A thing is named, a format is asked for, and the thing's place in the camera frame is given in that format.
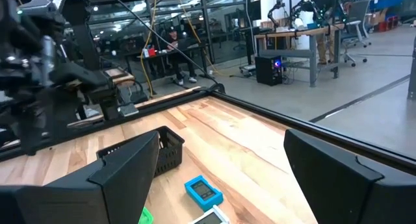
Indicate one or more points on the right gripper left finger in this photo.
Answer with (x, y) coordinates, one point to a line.
(97, 198)

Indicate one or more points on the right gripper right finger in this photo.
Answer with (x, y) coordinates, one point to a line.
(341, 191)

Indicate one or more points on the green plastic basket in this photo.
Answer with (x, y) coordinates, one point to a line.
(147, 217)

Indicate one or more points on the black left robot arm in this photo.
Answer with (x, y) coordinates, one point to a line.
(78, 74)

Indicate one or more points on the black plastic basket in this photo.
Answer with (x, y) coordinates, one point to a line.
(170, 152)

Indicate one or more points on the teal digital display module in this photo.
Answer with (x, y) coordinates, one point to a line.
(204, 193)

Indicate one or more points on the white digital display module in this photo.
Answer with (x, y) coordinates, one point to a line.
(211, 219)

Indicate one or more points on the wooden top workbench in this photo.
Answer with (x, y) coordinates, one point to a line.
(312, 55)

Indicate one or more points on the black computer tower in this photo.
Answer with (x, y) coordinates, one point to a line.
(267, 71)

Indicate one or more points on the person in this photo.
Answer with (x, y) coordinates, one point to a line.
(325, 0)
(177, 53)

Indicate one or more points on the black desk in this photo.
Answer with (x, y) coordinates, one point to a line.
(185, 48)

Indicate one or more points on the black aluminium rig frame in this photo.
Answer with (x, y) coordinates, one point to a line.
(325, 128)

